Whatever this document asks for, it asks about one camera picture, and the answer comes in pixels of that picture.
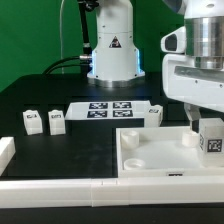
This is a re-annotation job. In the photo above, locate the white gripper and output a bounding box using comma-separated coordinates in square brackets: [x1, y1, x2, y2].
[162, 54, 224, 131]

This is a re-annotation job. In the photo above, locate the white square table top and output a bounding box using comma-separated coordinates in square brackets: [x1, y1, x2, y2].
[116, 126, 224, 178]

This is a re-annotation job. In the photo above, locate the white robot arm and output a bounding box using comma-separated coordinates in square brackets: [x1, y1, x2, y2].
[88, 0, 224, 121]

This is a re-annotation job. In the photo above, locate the white marker sheet with tags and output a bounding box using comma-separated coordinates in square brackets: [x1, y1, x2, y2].
[65, 101, 151, 120]

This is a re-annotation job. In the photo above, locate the white left fence piece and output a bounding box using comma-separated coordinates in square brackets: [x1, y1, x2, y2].
[0, 137, 16, 176]

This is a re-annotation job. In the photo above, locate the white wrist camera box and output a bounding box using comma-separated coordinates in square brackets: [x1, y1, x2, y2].
[160, 26, 186, 54]

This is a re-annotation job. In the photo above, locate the white front fence rail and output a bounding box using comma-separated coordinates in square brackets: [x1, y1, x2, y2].
[0, 176, 224, 208]

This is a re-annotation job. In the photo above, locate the black cable bundle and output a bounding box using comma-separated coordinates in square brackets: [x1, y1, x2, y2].
[43, 0, 98, 75]

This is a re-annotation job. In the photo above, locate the thin white cable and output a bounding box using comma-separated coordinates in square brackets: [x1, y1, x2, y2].
[59, 0, 67, 75]

